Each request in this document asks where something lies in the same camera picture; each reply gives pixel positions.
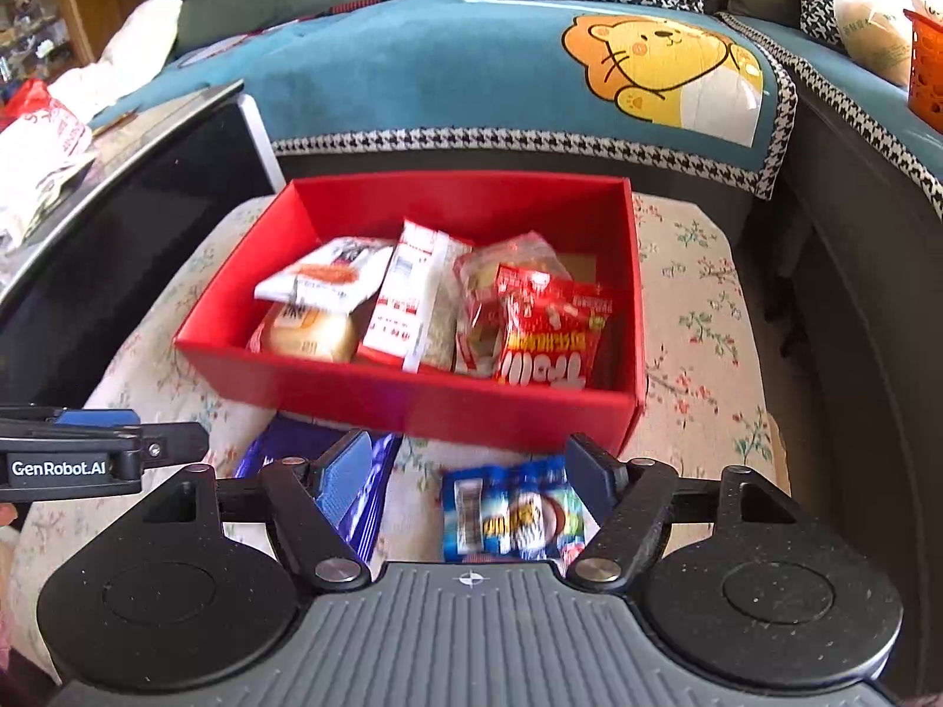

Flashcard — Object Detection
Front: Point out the purple wafer packet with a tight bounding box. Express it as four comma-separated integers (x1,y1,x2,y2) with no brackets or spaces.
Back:
234,416,403,561

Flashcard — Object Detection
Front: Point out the red cardboard box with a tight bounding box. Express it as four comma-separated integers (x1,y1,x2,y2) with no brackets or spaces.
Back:
174,173,648,455

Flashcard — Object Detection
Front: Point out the red plastic bag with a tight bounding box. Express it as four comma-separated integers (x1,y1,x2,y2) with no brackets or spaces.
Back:
0,77,52,134

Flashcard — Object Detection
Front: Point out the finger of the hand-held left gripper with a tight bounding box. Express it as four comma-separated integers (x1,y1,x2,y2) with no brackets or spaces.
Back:
140,422,209,468
0,405,141,435

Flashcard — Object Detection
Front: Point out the teal houndstooth trim sofa cover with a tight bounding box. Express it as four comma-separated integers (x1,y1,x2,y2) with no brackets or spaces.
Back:
718,11,943,222

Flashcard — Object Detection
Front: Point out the round bun clear packet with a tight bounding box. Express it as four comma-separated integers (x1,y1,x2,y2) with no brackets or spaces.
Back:
246,300,362,364

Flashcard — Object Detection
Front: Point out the blue white snack packet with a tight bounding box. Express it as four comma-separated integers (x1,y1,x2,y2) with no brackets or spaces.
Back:
440,457,588,568

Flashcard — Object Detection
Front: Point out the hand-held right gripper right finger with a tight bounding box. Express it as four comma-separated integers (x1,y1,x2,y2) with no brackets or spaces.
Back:
563,433,797,584

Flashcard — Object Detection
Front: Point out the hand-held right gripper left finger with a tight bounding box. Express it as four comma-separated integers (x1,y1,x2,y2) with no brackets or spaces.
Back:
136,427,373,592

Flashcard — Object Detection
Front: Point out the white cloth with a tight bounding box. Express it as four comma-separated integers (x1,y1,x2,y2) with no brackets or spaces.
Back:
95,0,184,85

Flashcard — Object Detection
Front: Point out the white floral plastic bag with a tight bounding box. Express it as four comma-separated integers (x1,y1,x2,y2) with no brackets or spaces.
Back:
832,0,922,85

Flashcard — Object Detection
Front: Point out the teal lion print sofa cover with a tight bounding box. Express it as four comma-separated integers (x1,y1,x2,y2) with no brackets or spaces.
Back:
92,0,798,200

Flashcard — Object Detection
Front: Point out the red puffed snack packet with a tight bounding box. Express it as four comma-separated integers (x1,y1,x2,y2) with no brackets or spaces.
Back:
492,263,614,389

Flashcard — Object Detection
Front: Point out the orange plastic basket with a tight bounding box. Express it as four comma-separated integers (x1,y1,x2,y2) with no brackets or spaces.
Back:
903,9,943,135

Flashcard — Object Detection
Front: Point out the floral tablecloth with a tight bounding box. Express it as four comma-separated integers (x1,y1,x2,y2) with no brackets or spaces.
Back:
7,191,793,679

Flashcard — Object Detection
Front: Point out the clear red pastry packet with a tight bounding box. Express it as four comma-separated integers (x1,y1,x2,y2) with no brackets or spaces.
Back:
453,232,576,376

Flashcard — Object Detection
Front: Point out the white noodle snack packet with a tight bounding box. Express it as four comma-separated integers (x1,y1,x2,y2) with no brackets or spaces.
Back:
254,237,395,310

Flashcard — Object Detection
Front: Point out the black glass coffee table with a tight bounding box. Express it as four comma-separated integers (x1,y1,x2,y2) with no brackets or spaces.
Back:
0,80,285,414

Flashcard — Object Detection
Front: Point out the red white striped snack packet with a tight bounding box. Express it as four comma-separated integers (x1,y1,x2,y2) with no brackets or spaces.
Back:
357,219,473,374

